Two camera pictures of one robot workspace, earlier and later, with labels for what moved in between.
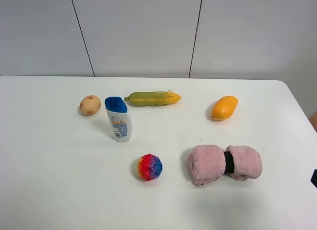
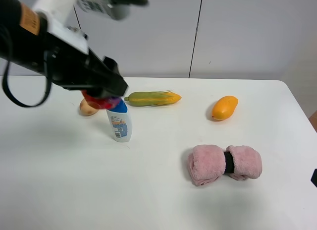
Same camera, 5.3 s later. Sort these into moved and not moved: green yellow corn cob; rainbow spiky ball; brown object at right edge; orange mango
Moved: rainbow spiky ball
Not moved: green yellow corn cob; orange mango; brown object at right edge
